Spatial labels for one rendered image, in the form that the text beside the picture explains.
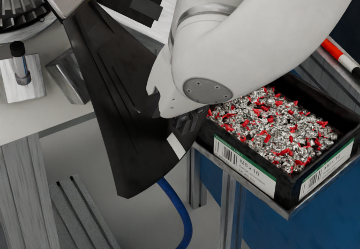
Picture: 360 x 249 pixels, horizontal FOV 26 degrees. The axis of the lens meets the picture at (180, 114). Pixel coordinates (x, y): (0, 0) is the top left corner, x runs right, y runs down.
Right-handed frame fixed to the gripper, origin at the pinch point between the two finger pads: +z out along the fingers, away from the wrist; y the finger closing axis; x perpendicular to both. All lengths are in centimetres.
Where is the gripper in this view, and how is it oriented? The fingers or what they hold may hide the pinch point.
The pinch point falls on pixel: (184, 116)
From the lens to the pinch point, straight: 97.4
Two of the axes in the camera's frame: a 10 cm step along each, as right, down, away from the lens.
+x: 4.5, 8.1, -3.8
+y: -8.8, 3.4, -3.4
